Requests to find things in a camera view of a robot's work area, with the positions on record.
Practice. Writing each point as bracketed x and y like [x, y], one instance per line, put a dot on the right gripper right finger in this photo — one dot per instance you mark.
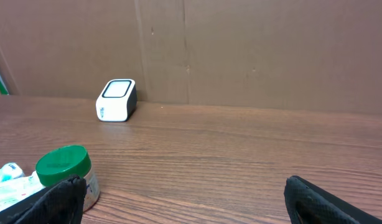
[307, 203]

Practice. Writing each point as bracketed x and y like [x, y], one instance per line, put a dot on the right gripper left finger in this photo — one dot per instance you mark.
[60, 203]

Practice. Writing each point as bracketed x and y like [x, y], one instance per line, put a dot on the green lid jar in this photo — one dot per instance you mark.
[65, 161]

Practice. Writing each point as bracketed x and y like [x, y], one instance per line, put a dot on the teal white snack packet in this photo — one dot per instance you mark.
[15, 190]

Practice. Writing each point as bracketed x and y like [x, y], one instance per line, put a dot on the small teal packet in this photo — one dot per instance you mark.
[10, 171]

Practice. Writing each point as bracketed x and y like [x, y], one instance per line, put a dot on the white barcode scanner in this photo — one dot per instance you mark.
[117, 101]

